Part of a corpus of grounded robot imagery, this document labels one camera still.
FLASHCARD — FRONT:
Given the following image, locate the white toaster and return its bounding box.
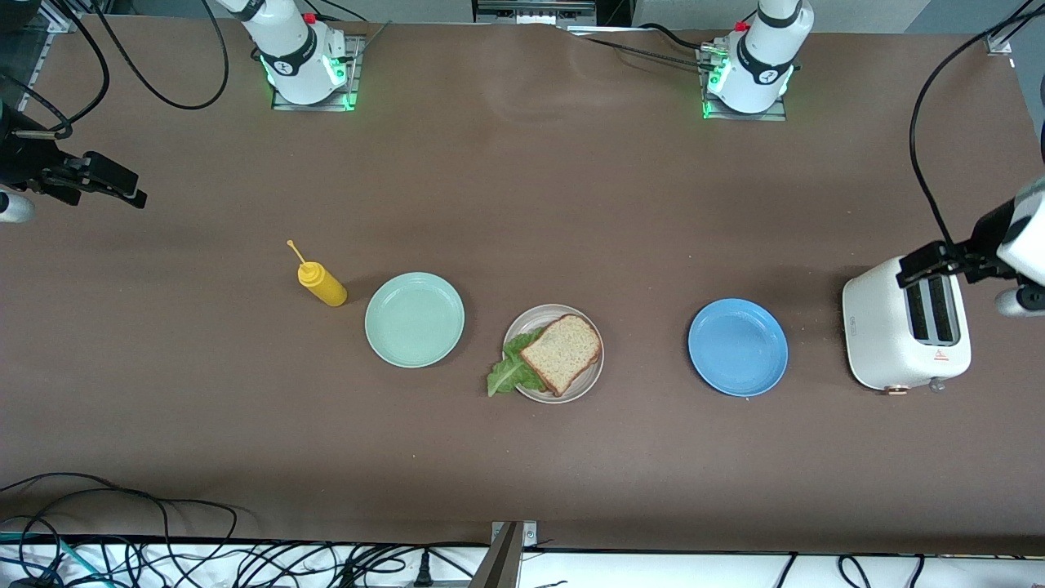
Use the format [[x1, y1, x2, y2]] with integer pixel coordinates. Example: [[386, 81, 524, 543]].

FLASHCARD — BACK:
[[842, 255, 972, 395]]

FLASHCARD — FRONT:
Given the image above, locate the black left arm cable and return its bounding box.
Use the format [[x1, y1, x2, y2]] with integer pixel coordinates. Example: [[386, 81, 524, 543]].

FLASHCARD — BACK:
[[909, 0, 1045, 246]]

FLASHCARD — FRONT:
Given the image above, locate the teal cable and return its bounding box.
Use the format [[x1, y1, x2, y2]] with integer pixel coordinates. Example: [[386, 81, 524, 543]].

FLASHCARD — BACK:
[[0, 531, 111, 588]]

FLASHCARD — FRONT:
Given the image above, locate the black table cable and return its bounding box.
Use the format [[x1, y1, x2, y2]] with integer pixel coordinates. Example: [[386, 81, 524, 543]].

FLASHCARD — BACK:
[[567, 23, 719, 76]]

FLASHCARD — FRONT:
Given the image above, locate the brown bread slice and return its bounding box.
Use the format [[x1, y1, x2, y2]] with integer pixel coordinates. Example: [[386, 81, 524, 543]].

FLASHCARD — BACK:
[[519, 314, 603, 398]]

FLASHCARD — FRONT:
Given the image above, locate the yellow squeeze bottle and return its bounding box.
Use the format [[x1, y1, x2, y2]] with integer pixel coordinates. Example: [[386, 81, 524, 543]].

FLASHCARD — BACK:
[[287, 239, 349, 308]]

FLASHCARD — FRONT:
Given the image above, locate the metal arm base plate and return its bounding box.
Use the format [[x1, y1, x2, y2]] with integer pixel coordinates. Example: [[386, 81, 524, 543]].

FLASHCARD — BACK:
[[700, 45, 789, 122], [272, 37, 364, 113]]

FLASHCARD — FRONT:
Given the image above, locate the mint green plate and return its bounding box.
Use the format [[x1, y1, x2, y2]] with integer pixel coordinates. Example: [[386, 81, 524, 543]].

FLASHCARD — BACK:
[[364, 272, 465, 369]]

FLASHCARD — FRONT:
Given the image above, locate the blue plate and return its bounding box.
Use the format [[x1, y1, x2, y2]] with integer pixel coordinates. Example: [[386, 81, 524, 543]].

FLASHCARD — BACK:
[[687, 298, 789, 399]]

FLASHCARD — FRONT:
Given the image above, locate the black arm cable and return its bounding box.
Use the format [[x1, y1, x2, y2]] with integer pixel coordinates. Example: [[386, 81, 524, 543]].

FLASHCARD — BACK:
[[909, 0, 1045, 246], [0, 0, 231, 140]]

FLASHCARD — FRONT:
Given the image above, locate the black looped floor cable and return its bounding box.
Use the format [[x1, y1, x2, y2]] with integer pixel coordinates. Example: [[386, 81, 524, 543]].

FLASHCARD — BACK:
[[0, 472, 239, 588]]

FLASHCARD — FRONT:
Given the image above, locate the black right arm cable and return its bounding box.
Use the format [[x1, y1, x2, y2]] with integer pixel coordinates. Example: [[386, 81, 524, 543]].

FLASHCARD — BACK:
[[0, 0, 231, 140]]

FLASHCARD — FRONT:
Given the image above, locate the metal corner bracket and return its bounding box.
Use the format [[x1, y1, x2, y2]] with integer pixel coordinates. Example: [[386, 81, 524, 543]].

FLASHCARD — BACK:
[[984, 0, 1045, 56]]

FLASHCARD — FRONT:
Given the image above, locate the black curled cable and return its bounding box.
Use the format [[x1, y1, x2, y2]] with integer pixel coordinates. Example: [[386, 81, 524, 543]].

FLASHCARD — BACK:
[[837, 554, 927, 588]]

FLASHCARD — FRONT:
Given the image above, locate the metal table edge bracket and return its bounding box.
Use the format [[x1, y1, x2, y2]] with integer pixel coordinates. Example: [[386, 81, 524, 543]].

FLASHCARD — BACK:
[[487, 520, 540, 588]]

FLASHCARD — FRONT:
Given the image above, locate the beige plate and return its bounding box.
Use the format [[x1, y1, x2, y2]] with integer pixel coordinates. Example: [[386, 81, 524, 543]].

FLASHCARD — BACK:
[[501, 304, 605, 404]]

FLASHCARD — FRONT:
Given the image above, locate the green lettuce leaf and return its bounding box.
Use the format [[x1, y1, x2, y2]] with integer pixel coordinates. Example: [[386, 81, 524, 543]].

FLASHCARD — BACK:
[[487, 329, 549, 399]]

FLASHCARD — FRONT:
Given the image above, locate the aluminium frame block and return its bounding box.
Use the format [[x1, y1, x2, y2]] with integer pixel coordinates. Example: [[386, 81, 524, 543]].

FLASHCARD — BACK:
[[472, 0, 601, 27]]

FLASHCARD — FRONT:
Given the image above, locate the aluminium frame rail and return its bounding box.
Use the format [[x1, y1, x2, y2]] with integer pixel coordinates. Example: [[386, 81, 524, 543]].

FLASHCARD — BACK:
[[16, 0, 87, 111]]

